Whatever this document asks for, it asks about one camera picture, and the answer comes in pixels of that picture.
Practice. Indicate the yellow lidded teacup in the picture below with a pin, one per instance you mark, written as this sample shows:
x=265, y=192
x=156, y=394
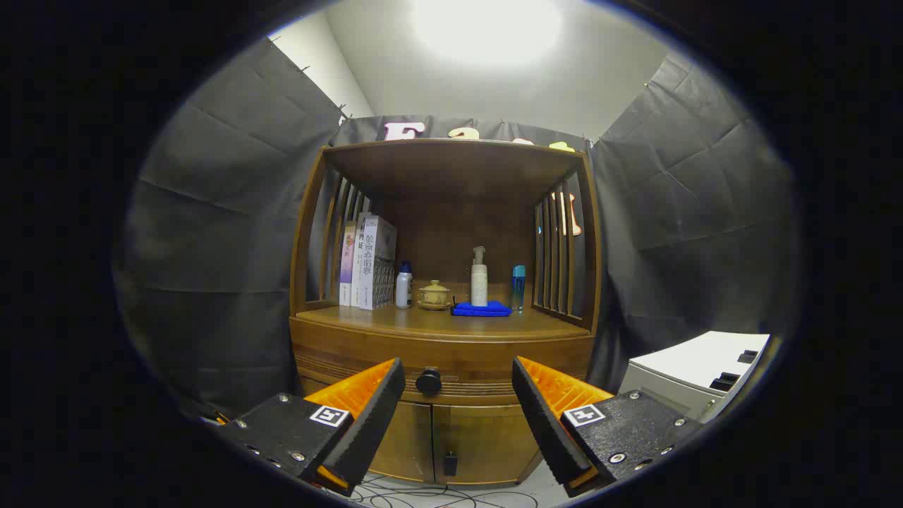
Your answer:
x=434, y=295

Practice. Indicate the purple book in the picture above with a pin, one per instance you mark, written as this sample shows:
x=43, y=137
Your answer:
x=346, y=268

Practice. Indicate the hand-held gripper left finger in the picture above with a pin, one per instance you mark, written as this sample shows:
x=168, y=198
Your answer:
x=374, y=416

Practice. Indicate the wooden drawer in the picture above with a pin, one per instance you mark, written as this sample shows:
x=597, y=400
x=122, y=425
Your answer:
x=480, y=353

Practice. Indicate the blue folded cloth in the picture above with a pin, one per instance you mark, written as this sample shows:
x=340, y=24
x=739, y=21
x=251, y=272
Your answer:
x=494, y=309

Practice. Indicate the thin white book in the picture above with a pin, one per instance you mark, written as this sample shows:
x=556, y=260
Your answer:
x=355, y=279

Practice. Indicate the wooden cabinet door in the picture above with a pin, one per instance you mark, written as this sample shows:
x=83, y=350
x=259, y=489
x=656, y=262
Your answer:
x=487, y=441
x=405, y=437

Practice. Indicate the thick white patterned book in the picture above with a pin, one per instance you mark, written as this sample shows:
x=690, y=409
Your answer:
x=377, y=261

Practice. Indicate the wooden cabinet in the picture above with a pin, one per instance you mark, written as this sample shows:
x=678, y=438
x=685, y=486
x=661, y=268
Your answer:
x=451, y=169

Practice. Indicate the white pump bottle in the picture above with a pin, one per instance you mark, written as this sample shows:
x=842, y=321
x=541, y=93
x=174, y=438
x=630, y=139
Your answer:
x=479, y=286

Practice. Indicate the black drawer knob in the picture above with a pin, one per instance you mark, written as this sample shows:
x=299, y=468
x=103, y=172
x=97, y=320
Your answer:
x=428, y=382

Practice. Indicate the wooden countertop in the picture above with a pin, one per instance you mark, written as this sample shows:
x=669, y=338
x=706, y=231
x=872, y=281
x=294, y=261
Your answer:
x=395, y=322

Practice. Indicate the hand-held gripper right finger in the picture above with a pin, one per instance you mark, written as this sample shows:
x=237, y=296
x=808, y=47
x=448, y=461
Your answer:
x=543, y=423

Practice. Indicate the white bottle blue cap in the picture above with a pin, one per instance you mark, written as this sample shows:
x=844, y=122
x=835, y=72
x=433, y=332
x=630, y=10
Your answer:
x=403, y=289

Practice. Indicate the translucent blue bottle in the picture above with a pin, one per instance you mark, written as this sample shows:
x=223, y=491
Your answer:
x=518, y=286

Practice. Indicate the black backdrop cloth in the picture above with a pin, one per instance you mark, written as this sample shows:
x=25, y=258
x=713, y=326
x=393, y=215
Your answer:
x=211, y=247

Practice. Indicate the white grey machine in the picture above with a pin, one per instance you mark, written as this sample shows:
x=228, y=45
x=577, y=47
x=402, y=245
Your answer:
x=691, y=367

